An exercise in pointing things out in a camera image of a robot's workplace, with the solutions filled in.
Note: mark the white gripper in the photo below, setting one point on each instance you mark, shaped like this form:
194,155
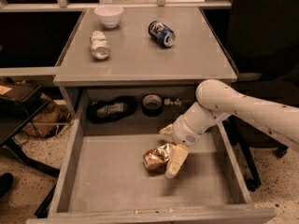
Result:
182,133

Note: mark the crushed orange soda can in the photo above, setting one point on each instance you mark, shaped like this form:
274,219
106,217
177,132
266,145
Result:
157,157

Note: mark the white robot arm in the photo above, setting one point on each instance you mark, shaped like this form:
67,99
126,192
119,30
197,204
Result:
216,101

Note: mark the grey open drawer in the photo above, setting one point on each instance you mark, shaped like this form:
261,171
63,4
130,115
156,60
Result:
104,181

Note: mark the grey cabinet counter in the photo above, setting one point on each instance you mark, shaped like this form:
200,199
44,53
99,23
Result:
136,59

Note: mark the blue soda can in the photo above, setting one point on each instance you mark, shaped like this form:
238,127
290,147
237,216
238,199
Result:
162,34

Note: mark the white green soda can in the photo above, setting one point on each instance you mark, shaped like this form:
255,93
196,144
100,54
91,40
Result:
100,49

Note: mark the small keys on shelf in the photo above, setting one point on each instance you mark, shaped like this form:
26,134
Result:
168,101

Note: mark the black tape roll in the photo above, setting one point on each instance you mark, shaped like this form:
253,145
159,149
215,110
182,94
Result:
152,105

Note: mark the brown bag on floor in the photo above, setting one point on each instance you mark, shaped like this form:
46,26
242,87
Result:
17,100

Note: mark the white bowl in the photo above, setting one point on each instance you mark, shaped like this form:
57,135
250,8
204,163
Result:
109,15

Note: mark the black office chair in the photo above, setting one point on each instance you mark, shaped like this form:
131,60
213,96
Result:
263,41

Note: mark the black shoe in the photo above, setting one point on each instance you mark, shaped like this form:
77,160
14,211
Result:
6,182

